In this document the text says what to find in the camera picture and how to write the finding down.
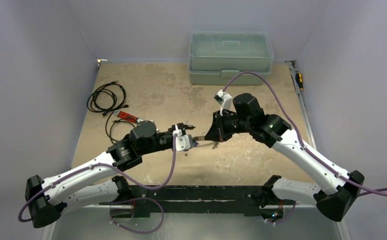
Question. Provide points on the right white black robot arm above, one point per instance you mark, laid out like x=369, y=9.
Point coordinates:
x=334, y=189

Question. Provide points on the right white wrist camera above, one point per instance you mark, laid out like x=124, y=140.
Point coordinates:
x=224, y=99

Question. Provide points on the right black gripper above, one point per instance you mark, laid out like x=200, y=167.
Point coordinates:
x=218, y=126

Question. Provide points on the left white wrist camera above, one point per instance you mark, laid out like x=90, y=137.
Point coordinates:
x=183, y=144

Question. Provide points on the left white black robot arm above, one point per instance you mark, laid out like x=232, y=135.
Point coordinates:
x=101, y=179

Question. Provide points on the green plastic toolbox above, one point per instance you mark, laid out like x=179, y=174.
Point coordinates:
x=216, y=57

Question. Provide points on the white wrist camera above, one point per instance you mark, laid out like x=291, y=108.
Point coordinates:
x=224, y=99
x=183, y=144

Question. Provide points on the red handled adjustable wrench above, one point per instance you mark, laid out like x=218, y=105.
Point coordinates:
x=127, y=117

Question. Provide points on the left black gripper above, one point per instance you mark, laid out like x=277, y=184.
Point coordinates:
x=180, y=126

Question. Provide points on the yellow black screwdriver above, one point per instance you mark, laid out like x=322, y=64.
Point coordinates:
x=299, y=81

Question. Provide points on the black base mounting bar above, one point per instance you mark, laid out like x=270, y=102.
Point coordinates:
x=248, y=200

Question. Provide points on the keyring with keys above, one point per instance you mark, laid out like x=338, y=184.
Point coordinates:
x=200, y=141

